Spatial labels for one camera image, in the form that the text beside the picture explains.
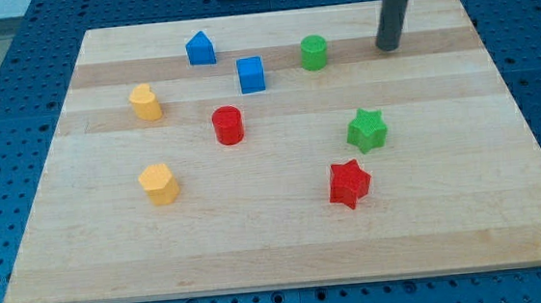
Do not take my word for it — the red cylinder block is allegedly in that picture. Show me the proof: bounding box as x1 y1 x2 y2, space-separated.
211 105 245 146

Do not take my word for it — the green cylinder block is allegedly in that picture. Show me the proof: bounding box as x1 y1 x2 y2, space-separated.
300 35 327 71

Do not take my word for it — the yellow heart block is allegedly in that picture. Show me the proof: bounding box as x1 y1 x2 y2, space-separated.
129 83 163 122

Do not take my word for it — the green star block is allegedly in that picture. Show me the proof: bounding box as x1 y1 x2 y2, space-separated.
347 108 388 153

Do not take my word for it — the red star block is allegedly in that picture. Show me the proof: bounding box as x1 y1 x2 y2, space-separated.
329 159 371 210

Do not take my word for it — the blue cube block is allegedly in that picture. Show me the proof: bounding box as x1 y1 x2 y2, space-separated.
236 56 265 94

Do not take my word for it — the blue triangular prism block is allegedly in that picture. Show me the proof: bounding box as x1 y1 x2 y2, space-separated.
186 31 217 66

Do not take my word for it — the yellow hexagon block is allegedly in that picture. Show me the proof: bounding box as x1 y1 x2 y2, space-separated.
138 163 180 206

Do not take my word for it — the wooden board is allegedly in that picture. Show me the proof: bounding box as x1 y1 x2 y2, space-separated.
4 0 541 303

